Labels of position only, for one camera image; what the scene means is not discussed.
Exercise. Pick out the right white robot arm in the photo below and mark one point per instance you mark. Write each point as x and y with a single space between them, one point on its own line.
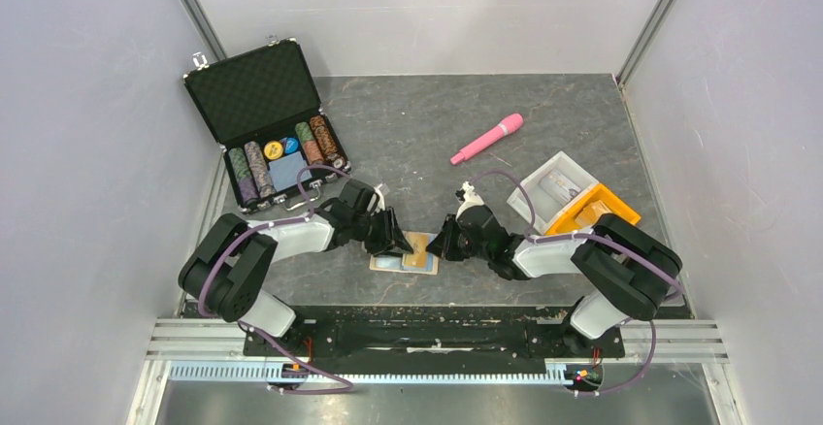
632 273

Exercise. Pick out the beige card holder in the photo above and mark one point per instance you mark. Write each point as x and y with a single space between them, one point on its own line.
393 263

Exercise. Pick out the pink toy microphone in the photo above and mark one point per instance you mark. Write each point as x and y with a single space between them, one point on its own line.
505 127

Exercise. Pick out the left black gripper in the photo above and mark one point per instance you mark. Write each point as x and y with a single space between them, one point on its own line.
391 240

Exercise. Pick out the orange black chip stack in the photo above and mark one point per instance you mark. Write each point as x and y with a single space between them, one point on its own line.
322 134

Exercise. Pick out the orange plastic bin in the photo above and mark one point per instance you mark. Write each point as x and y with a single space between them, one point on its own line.
564 221

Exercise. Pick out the blue card deck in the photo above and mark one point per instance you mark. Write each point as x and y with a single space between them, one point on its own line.
284 171

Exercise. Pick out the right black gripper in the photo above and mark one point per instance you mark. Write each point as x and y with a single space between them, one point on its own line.
443 244

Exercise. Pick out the white slotted cable duct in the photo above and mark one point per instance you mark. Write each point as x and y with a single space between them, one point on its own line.
276 372

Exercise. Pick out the card in orange bin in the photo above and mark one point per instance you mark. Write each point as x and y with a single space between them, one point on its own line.
591 213

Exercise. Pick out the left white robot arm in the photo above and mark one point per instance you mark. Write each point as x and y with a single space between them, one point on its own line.
227 270

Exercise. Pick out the green red chip stack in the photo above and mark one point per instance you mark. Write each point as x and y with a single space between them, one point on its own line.
308 143

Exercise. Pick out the card in white bin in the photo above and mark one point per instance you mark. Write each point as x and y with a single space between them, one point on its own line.
559 186

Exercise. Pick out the blue dealer chip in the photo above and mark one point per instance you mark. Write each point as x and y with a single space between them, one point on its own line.
290 145

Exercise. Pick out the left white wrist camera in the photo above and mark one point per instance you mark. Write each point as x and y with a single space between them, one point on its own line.
380 191

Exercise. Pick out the purple grey chip stack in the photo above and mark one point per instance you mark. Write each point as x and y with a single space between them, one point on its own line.
259 169

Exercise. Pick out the black poker chip case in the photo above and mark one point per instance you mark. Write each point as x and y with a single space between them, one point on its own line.
260 96

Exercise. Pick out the white plastic bin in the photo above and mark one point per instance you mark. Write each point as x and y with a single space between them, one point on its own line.
535 206

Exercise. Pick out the yellow dealer chip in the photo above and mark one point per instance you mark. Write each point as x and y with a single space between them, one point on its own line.
273 150

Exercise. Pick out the green purple chip stack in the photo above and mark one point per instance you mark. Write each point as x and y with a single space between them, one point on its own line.
243 177

